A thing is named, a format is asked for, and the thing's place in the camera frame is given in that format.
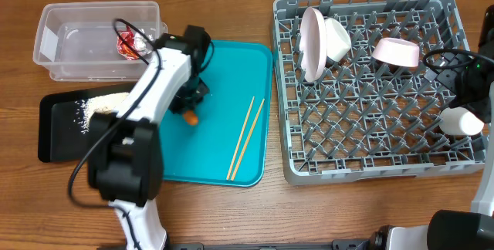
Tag orange carrot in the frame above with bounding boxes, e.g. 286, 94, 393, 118
182, 110, 198, 126

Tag wooden chopstick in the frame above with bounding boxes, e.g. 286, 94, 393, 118
229, 99, 266, 181
226, 96, 255, 181

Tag red snack wrapper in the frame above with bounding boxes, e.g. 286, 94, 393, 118
117, 26, 151, 60

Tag white plate with peanuts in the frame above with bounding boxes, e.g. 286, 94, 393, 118
299, 7, 327, 82

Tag white small bowl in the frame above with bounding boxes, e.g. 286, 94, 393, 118
325, 18, 351, 63

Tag pink shallow bowl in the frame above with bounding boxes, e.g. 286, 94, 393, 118
371, 38, 420, 68

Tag white paper cup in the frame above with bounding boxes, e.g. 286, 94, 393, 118
439, 107, 485, 136

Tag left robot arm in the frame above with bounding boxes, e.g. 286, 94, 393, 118
86, 25, 214, 249

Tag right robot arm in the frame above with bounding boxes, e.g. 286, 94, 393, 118
359, 7, 493, 250

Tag grey dishwasher rack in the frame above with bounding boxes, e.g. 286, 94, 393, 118
272, 0, 486, 185

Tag teal plastic tray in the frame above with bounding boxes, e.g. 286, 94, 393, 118
160, 40, 273, 188

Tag spilled rice and peanuts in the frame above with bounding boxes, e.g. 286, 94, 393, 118
73, 92, 129, 134

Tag clear plastic bin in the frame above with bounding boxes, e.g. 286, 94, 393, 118
32, 1, 167, 82

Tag black plastic tray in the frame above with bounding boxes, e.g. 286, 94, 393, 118
38, 83, 134, 163

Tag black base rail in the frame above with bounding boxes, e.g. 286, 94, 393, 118
164, 239, 371, 250

